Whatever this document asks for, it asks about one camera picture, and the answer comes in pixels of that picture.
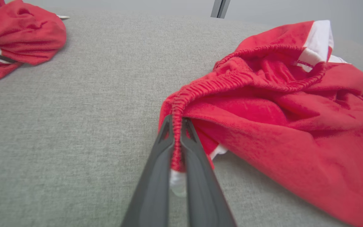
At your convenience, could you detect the red shorts white side stripe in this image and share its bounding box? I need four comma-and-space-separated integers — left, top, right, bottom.
158, 20, 363, 227

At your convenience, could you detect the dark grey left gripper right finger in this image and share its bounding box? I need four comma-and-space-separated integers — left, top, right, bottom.
180, 117, 237, 227

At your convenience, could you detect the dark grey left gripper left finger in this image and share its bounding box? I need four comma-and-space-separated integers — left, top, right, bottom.
122, 114, 176, 227

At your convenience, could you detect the red Bulls 23 jersey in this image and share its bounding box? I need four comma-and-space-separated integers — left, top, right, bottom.
0, 0, 70, 82

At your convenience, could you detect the grey metal partition post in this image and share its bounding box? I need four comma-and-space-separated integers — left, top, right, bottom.
210, 0, 231, 19

